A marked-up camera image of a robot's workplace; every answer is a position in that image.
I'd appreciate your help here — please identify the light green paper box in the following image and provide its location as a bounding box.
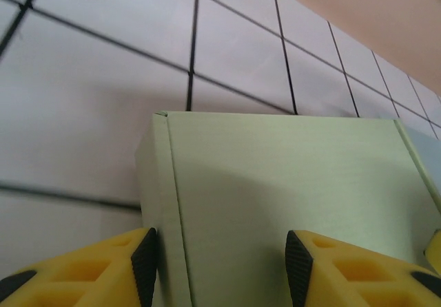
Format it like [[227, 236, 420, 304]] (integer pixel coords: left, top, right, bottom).
[[134, 112, 441, 307]]

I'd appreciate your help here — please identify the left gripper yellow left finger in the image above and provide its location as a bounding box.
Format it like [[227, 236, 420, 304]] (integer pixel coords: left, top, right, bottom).
[[0, 226, 159, 307]]

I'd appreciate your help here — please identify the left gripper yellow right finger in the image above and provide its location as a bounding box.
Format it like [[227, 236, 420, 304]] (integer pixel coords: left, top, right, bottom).
[[285, 230, 441, 307]]

